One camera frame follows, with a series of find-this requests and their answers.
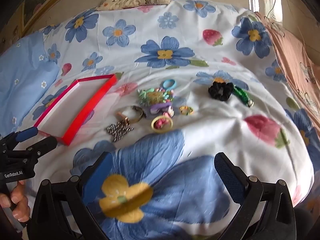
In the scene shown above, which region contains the purple hair scrunchie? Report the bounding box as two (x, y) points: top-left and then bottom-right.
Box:
(149, 103), (170, 117)

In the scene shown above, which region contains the green bow hair clip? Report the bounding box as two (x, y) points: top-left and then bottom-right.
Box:
(137, 88), (153, 106)

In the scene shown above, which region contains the blue pillow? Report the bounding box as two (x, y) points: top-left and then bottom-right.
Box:
(0, 33), (61, 137)

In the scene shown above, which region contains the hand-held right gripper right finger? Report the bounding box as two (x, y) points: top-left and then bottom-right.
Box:
(214, 152), (297, 240)

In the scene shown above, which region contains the white floral blanket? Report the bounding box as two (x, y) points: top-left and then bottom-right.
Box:
(30, 0), (314, 240)

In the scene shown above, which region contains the gold ring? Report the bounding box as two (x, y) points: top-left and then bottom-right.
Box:
(130, 107), (147, 125)

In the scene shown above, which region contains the person's left hand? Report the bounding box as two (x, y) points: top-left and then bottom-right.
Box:
(0, 181), (31, 228)

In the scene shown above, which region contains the framed painting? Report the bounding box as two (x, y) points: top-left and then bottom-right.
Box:
(15, 0), (93, 33)

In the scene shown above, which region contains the pink blanket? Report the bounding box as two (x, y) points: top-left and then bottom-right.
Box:
(255, 11), (320, 142)

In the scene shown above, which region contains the multicolour hair tie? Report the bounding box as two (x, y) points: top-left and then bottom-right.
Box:
(179, 105), (194, 116)

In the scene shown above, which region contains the blue hair tie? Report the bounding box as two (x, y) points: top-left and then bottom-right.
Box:
(162, 79), (177, 91)

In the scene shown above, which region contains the red-rimmed white tray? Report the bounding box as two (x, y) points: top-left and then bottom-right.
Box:
(33, 74), (118, 146)

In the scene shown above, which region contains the pink cartoon hair clip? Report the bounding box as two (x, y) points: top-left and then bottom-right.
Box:
(155, 106), (175, 131)

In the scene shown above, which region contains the black bracelet with charm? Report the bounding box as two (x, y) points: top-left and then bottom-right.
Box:
(115, 105), (140, 125)

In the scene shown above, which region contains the black scrunchie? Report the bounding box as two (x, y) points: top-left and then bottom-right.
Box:
(208, 81), (234, 102)

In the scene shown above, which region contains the yellow hair tie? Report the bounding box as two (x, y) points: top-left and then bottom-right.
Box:
(151, 116), (174, 134)

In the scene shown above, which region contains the colourful beaded hair accessory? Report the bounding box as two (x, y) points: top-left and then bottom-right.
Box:
(148, 86), (177, 105)

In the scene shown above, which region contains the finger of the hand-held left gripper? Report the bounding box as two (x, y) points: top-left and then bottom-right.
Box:
(0, 126), (38, 151)
(7, 136), (58, 165)

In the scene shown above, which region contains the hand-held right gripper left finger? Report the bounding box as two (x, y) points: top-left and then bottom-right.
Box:
(26, 152), (114, 240)

